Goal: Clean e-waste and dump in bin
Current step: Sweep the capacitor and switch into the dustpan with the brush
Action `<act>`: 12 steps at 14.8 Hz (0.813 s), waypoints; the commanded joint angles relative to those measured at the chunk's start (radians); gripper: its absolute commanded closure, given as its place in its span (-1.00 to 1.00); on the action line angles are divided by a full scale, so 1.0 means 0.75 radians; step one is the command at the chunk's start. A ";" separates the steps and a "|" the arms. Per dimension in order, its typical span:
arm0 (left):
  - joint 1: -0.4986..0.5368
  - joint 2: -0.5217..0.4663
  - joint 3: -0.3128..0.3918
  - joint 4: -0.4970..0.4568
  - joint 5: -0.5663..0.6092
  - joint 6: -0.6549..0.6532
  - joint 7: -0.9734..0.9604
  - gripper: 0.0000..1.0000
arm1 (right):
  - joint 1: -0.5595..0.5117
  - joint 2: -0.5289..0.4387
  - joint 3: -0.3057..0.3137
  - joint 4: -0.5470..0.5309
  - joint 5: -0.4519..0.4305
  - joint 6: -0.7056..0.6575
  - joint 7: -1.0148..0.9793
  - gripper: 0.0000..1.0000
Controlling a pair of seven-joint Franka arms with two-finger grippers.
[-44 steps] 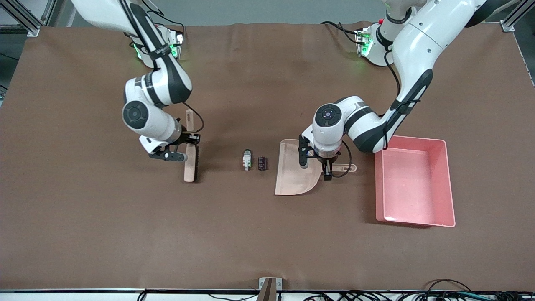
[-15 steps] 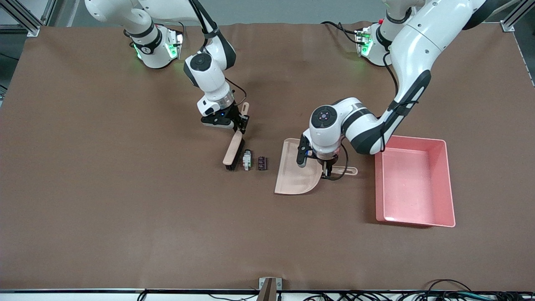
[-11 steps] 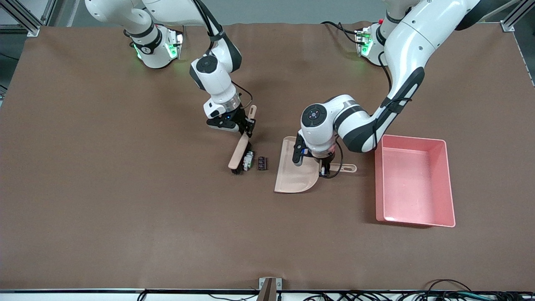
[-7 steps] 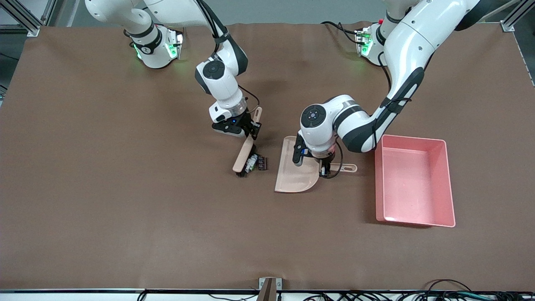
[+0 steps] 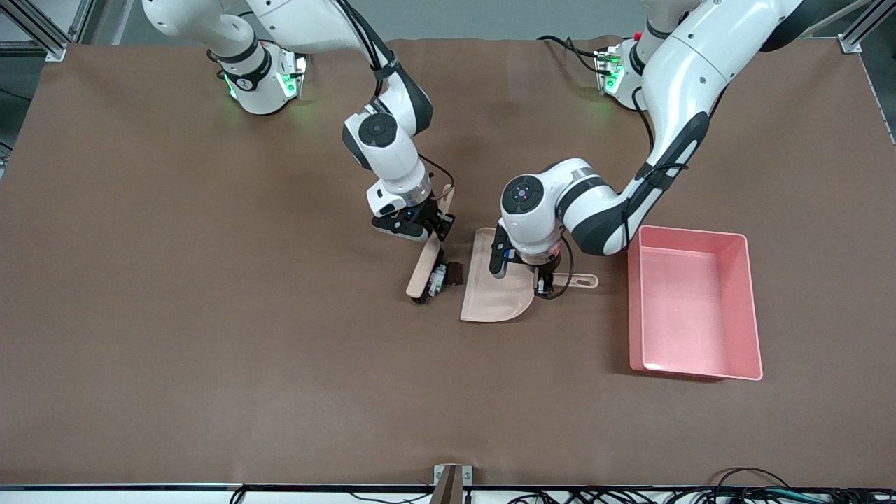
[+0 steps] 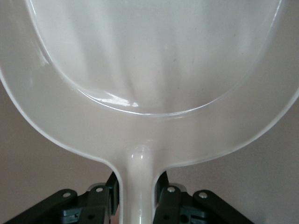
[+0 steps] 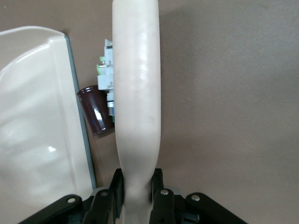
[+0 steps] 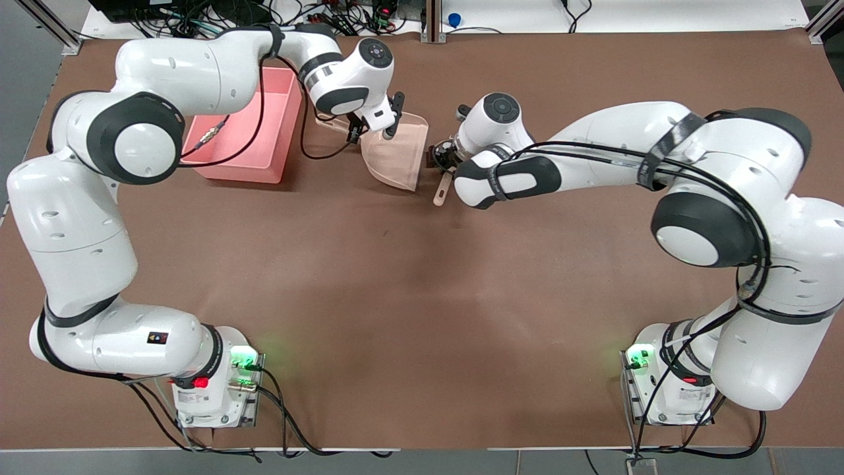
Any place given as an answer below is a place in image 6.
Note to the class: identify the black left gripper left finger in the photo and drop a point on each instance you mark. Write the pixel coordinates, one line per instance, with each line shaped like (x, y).
(95, 205)

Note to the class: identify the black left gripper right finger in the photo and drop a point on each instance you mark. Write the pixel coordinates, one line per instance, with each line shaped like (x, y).
(170, 205)

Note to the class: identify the beige plastic dustpan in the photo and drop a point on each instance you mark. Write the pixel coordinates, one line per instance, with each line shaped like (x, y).
(149, 70)

